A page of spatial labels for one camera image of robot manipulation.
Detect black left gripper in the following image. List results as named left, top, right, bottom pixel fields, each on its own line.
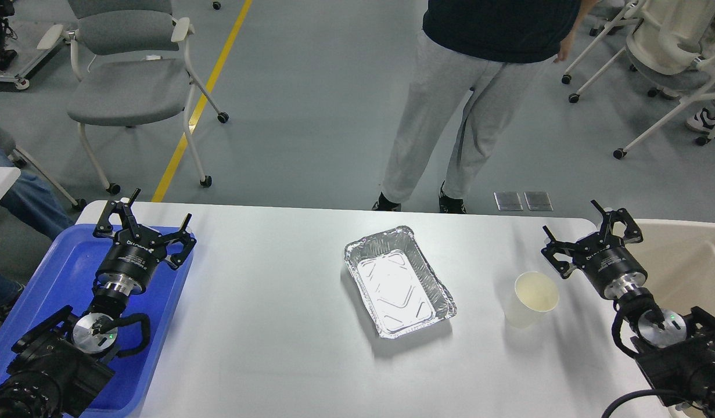
left=94, top=188, right=197, bottom=296

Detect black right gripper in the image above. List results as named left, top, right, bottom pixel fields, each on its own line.
left=541, top=200, right=648, bottom=300

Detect white paper cup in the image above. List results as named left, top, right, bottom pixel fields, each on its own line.
left=504, top=272, right=560, bottom=329

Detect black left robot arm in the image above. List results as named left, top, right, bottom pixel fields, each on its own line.
left=0, top=198, right=197, bottom=417

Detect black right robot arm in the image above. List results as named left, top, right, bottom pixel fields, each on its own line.
left=541, top=201, right=715, bottom=417

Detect right metal floor plate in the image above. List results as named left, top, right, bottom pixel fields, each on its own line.
left=524, top=191, right=554, bottom=212

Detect metal floor plate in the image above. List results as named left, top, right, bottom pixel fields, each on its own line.
left=524, top=191, right=554, bottom=212
left=494, top=192, right=523, bottom=211

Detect beige plastic bin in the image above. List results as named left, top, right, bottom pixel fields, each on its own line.
left=627, top=219, right=715, bottom=317

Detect blue plastic tray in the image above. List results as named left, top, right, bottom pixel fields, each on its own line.
left=0, top=224, right=192, bottom=417

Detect left metal floor plate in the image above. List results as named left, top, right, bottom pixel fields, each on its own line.
left=494, top=192, right=523, bottom=211

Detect seated person blue jeans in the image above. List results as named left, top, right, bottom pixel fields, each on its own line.
left=0, top=172, right=74, bottom=314

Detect black white sneaker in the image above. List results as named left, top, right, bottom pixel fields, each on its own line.
left=685, top=107, right=715, bottom=133

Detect grey office chair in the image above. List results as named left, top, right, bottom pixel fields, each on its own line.
left=38, top=1, right=213, bottom=195

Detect aluminium foil tray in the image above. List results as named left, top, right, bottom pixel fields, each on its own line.
left=344, top=225, right=457, bottom=339

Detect white chair right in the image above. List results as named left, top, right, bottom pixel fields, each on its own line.
left=562, top=1, right=715, bottom=159

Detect standing person grey trousers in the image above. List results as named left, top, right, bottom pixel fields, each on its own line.
left=373, top=1, right=595, bottom=214

